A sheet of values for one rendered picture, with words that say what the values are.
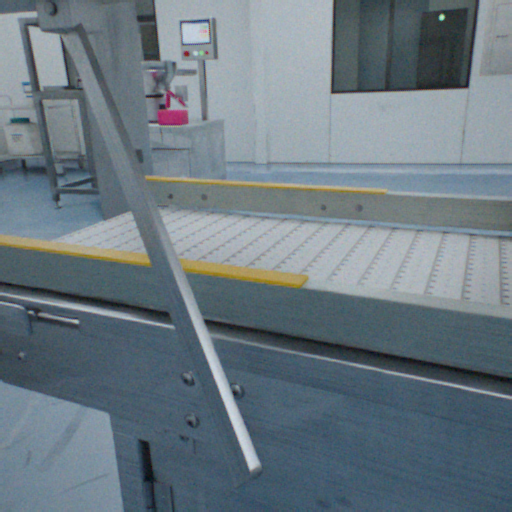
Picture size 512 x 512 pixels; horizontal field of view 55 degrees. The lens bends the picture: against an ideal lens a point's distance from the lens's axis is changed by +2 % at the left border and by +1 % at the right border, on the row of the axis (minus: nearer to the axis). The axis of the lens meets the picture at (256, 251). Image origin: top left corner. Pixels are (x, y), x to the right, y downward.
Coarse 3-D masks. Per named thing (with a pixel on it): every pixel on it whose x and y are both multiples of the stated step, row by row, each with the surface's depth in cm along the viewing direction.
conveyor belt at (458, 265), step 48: (96, 240) 52; (192, 240) 51; (240, 240) 50; (288, 240) 50; (336, 240) 49; (384, 240) 49; (432, 240) 48; (480, 240) 48; (48, 288) 41; (384, 288) 37; (432, 288) 37; (480, 288) 37
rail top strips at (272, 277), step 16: (352, 192) 54; (368, 192) 53; (384, 192) 52; (0, 240) 40; (16, 240) 40; (32, 240) 40; (80, 256) 36; (96, 256) 36; (112, 256) 35; (128, 256) 35; (144, 256) 35; (208, 272) 32; (224, 272) 31; (240, 272) 31; (256, 272) 31; (272, 272) 31; (288, 272) 31
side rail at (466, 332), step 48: (96, 288) 37; (144, 288) 35; (192, 288) 33; (240, 288) 31; (288, 288) 30; (336, 288) 29; (336, 336) 29; (384, 336) 28; (432, 336) 27; (480, 336) 26
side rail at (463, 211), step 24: (168, 192) 64; (192, 192) 63; (216, 192) 61; (240, 192) 60; (264, 192) 58; (288, 192) 57; (312, 192) 56; (336, 192) 55; (408, 192) 53; (336, 216) 56; (360, 216) 54; (384, 216) 53; (408, 216) 52; (432, 216) 51; (456, 216) 50; (480, 216) 49; (504, 216) 48
